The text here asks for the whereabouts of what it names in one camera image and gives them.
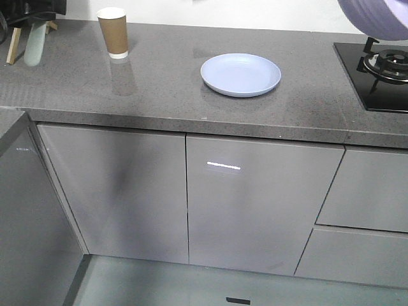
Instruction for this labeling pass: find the grey lower drawer front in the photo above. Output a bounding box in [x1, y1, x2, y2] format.
[295, 227, 407, 288]

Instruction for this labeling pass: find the purple plastic bowl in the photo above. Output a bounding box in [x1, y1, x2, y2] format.
[338, 0, 407, 41]

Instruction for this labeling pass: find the mint green plastic spoon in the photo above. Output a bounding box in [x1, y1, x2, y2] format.
[24, 21, 47, 67]

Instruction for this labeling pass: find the light blue plate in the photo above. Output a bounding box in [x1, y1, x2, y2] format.
[200, 53, 282, 98]

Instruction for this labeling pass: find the grey cabinet door left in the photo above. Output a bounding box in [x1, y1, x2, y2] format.
[38, 124, 188, 263]

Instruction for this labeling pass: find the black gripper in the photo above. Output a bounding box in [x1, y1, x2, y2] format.
[1, 0, 66, 26]

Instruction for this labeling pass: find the brown paper cup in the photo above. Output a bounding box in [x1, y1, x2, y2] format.
[96, 7, 129, 59]

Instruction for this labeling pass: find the black gas stove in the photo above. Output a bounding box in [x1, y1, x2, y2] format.
[334, 37, 407, 113]

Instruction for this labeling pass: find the grey drawer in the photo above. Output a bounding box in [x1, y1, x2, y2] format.
[295, 227, 407, 288]
[317, 146, 407, 233]

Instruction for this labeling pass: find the grey cabinet door middle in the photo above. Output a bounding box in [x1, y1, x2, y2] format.
[186, 136, 344, 275]

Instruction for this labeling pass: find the grey upper drawer front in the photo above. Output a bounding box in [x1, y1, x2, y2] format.
[317, 146, 407, 233]

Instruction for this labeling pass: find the grey cabinet door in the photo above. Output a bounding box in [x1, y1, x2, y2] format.
[186, 136, 344, 275]
[38, 124, 188, 263]

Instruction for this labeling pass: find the wooden rack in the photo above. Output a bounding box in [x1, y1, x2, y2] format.
[6, 21, 58, 65]

